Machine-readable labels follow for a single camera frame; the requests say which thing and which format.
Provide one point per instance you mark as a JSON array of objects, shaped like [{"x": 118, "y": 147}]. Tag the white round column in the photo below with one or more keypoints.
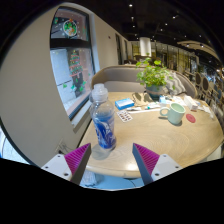
[{"x": 145, "y": 46}]

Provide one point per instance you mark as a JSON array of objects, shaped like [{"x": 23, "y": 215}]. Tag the grey curved sofa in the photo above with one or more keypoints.
[{"x": 116, "y": 78}]

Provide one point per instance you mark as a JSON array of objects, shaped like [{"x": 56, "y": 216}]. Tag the clear blue-labelled water bottle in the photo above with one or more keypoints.
[{"x": 103, "y": 128}]

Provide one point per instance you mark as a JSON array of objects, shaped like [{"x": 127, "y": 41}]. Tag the white ointment tube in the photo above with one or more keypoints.
[{"x": 143, "y": 108}]

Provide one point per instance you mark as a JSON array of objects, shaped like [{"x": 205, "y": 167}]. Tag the group of round-backed chairs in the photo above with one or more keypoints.
[{"x": 206, "y": 86}]

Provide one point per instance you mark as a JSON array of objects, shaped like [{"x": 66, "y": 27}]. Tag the window with festive decals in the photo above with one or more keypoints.
[{"x": 71, "y": 66}]

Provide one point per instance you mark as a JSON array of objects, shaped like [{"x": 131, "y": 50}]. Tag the green potted plant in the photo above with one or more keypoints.
[{"x": 153, "y": 75}]

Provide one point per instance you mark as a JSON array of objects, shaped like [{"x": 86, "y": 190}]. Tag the grey white chevron pillow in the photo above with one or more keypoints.
[{"x": 178, "y": 85}]

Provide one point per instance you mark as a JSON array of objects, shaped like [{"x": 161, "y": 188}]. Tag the small blue white box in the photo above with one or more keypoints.
[{"x": 124, "y": 104}]

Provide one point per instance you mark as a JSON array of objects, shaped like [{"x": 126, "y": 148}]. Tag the flat round red coaster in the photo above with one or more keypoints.
[{"x": 190, "y": 118}]

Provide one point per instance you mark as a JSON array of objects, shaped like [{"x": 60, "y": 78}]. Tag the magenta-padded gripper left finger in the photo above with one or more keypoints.
[{"x": 77, "y": 159}]

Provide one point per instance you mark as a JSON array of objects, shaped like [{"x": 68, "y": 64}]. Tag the pill blister pack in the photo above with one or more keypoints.
[{"x": 124, "y": 116}]

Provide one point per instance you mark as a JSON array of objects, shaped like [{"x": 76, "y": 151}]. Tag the group of ceiling spotlights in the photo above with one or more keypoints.
[{"x": 130, "y": 5}]

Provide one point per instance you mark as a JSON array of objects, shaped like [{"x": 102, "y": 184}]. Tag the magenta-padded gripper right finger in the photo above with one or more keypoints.
[{"x": 146, "y": 159}]

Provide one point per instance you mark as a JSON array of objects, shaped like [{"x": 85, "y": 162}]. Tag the pale green ceramic mug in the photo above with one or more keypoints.
[{"x": 176, "y": 114}]

